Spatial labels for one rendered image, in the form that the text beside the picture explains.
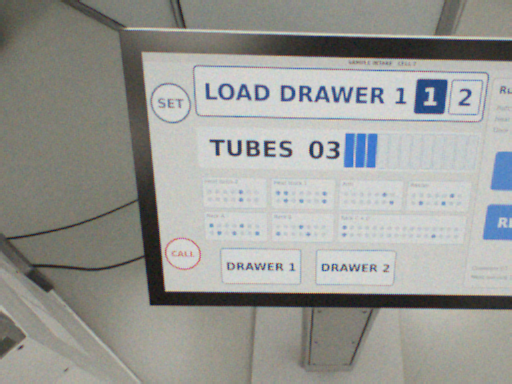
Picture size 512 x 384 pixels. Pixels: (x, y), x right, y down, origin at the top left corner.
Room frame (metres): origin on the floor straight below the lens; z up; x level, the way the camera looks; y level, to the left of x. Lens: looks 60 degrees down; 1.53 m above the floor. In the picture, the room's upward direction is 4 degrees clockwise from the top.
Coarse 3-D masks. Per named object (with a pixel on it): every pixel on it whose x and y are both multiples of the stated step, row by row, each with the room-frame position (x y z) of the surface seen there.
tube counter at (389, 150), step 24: (312, 144) 0.32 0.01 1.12; (336, 144) 0.32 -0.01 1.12; (360, 144) 0.32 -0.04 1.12; (384, 144) 0.32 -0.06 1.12; (408, 144) 0.32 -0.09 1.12; (432, 144) 0.32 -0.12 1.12; (456, 144) 0.33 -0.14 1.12; (312, 168) 0.30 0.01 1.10; (336, 168) 0.30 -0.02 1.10; (360, 168) 0.30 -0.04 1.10; (384, 168) 0.30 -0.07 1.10; (408, 168) 0.31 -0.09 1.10; (432, 168) 0.31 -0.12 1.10; (456, 168) 0.31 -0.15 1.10
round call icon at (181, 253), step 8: (168, 240) 0.23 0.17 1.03; (176, 240) 0.23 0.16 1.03; (184, 240) 0.23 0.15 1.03; (192, 240) 0.24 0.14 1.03; (200, 240) 0.24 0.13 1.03; (168, 248) 0.23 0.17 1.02; (176, 248) 0.23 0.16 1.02; (184, 248) 0.23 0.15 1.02; (192, 248) 0.23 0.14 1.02; (200, 248) 0.23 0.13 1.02; (168, 256) 0.22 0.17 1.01; (176, 256) 0.22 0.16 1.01; (184, 256) 0.22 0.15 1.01; (192, 256) 0.22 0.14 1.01; (200, 256) 0.22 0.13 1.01; (168, 264) 0.21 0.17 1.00; (176, 264) 0.21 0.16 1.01; (184, 264) 0.22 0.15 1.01; (192, 264) 0.22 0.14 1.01; (200, 264) 0.22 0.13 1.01
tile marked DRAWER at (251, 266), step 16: (224, 256) 0.22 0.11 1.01; (240, 256) 0.23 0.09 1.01; (256, 256) 0.23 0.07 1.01; (272, 256) 0.23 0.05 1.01; (288, 256) 0.23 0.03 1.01; (224, 272) 0.21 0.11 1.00; (240, 272) 0.21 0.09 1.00; (256, 272) 0.21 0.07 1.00; (272, 272) 0.21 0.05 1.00; (288, 272) 0.22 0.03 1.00
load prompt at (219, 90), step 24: (192, 72) 0.35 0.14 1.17; (216, 72) 0.36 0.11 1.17; (240, 72) 0.36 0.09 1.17; (264, 72) 0.36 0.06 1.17; (288, 72) 0.36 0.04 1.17; (312, 72) 0.36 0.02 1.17; (336, 72) 0.36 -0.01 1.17; (360, 72) 0.37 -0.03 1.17; (384, 72) 0.37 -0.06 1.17; (408, 72) 0.37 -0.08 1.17; (432, 72) 0.37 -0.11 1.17; (456, 72) 0.37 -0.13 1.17; (480, 72) 0.37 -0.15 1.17; (216, 96) 0.34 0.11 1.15; (240, 96) 0.34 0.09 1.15; (264, 96) 0.34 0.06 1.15; (288, 96) 0.35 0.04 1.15; (312, 96) 0.35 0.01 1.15; (336, 96) 0.35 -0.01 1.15; (360, 96) 0.35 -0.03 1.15; (384, 96) 0.35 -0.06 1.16; (408, 96) 0.35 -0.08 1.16; (432, 96) 0.36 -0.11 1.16; (456, 96) 0.36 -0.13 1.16; (480, 96) 0.36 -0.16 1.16; (384, 120) 0.34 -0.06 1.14; (408, 120) 0.34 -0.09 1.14; (432, 120) 0.34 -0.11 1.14; (456, 120) 0.34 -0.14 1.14; (480, 120) 0.34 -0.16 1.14
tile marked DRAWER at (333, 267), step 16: (320, 256) 0.23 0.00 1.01; (336, 256) 0.23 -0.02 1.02; (352, 256) 0.23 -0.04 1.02; (368, 256) 0.24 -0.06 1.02; (384, 256) 0.24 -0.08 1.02; (320, 272) 0.22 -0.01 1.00; (336, 272) 0.22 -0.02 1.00; (352, 272) 0.22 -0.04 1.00; (368, 272) 0.22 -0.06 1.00; (384, 272) 0.22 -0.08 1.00
